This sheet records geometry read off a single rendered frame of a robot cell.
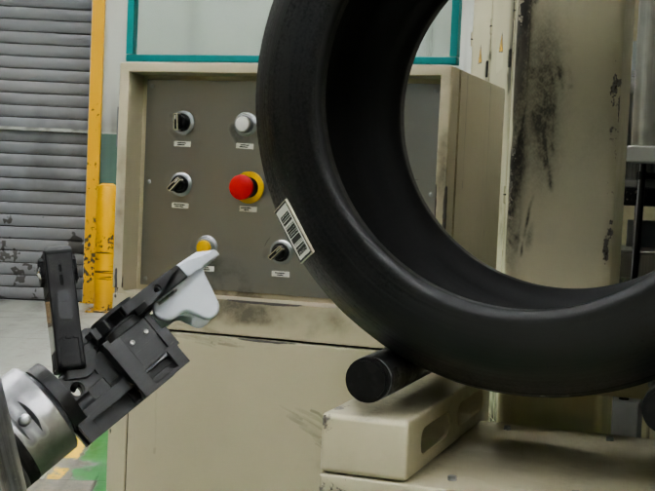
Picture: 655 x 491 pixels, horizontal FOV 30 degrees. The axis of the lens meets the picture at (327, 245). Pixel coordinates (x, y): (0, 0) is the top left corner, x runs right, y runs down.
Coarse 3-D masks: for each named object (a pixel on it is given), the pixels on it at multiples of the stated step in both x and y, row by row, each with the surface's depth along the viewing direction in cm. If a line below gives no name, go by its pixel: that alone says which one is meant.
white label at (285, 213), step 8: (288, 200) 120; (280, 208) 122; (288, 208) 120; (280, 216) 123; (288, 216) 121; (288, 224) 122; (296, 224) 120; (288, 232) 122; (296, 232) 121; (304, 232) 120; (296, 240) 121; (304, 240) 120; (296, 248) 122; (304, 248) 120; (312, 248) 119; (304, 256) 121
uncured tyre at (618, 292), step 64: (320, 0) 117; (384, 0) 142; (320, 64) 118; (384, 64) 144; (256, 128) 124; (320, 128) 118; (384, 128) 144; (320, 192) 118; (384, 192) 144; (320, 256) 119; (384, 256) 116; (448, 256) 142; (384, 320) 117; (448, 320) 114; (512, 320) 112; (576, 320) 110; (640, 320) 109; (512, 384) 116; (576, 384) 114; (640, 384) 115
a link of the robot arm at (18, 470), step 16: (0, 384) 90; (0, 400) 90; (0, 416) 89; (0, 432) 89; (0, 448) 89; (16, 448) 91; (0, 464) 88; (16, 464) 90; (0, 480) 88; (16, 480) 90
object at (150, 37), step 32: (128, 0) 198; (160, 0) 197; (192, 0) 195; (224, 0) 193; (256, 0) 191; (448, 0) 181; (128, 32) 198; (160, 32) 197; (192, 32) 195; (224, 32) 193; (256, 32) 191; (448, 32) 181; (448, 64) 181
